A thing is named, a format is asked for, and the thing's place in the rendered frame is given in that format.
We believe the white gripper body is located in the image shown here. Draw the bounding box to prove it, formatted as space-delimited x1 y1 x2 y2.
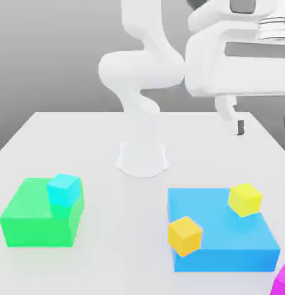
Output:
184 22 285 98

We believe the small yellow cube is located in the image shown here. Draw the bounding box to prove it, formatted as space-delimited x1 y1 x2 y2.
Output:
228 183 264 218

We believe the small orange cube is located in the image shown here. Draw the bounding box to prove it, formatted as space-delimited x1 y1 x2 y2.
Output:
167 215 204 258

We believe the small magenta cube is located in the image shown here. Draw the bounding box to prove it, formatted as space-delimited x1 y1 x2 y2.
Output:
270 262 285 295

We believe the small cyan cube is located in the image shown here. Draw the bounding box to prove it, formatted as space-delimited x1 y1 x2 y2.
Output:
46 173 83 209

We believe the large blue box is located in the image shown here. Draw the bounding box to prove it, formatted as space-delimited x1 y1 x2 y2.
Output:
167 187 282 273

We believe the large green box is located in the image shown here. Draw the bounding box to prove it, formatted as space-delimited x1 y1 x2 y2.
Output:
0 176 85 248

